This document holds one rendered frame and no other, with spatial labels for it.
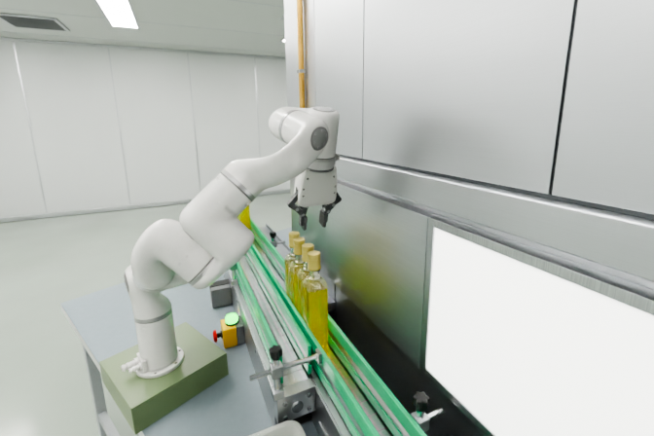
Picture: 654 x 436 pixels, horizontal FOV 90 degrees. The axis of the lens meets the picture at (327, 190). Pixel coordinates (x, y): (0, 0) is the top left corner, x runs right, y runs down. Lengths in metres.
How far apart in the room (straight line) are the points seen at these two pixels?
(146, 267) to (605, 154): 0.77
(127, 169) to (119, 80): 1.49
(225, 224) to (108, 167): 6.11
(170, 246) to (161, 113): 5.92
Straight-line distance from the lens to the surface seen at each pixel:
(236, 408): 1.09
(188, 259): 0.73
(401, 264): 0.76
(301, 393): 0.91
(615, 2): 0.53
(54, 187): 6.92
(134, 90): 6.63
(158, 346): 1.09
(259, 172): 0.63
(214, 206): 0.64
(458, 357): 0.71
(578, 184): 0.52
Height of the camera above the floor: 1.50
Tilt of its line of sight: 12 degrees down
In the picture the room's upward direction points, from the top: 1 degrees counter-clockwise
